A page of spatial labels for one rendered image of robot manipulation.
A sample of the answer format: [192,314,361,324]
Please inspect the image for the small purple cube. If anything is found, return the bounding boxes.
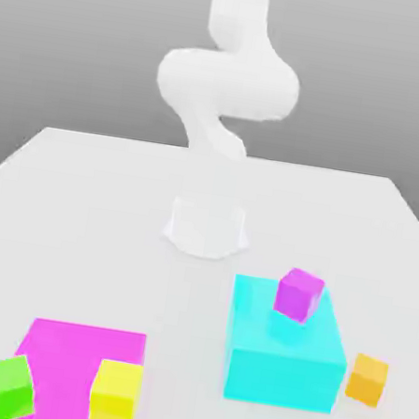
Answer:
[270,265,327,328]

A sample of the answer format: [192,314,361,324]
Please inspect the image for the small yellow cube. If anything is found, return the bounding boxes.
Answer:
[85,356,145,419]

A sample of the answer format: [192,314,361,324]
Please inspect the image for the small orange cube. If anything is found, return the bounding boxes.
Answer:
[342,351,392,410]

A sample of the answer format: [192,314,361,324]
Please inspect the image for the small green cube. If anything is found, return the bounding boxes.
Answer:
[0,351,44,419]

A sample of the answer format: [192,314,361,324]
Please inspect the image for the large cyan box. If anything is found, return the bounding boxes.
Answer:
[216,272,359,417]

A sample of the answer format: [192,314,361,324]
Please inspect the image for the large magenta box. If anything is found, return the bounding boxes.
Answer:
[0,311,150,419]

